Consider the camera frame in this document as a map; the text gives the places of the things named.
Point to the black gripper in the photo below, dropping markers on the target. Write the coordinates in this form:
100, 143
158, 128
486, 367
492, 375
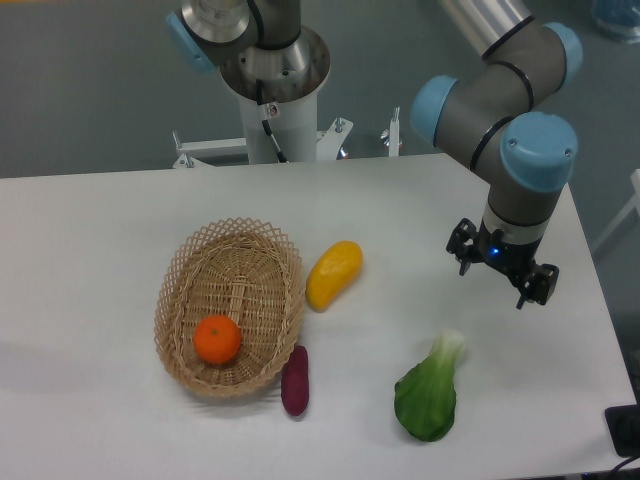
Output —
536, 282

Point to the orange fruit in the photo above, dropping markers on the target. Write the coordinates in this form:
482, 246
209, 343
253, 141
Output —
217, 339

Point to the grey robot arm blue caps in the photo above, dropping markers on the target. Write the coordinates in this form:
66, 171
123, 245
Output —
491, 125

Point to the woven wicker basket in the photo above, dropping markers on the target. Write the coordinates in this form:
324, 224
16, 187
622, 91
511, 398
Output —
249, 271

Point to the green bok choy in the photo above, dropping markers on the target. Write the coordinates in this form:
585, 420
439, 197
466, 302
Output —
425, 398

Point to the yellow mango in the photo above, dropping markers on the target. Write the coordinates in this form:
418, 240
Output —
335, 270

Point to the black device at table edge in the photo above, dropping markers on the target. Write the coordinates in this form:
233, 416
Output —
623, 426

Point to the purple sweet potato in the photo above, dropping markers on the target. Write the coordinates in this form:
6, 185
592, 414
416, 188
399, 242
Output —
295, 388

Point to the blue object top right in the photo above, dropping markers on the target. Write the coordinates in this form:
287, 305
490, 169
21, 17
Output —
617, 19

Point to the white frame right edge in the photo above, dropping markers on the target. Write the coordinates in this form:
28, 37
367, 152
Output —
620, 222

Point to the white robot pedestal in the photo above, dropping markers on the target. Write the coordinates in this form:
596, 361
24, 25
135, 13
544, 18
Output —
276, 91

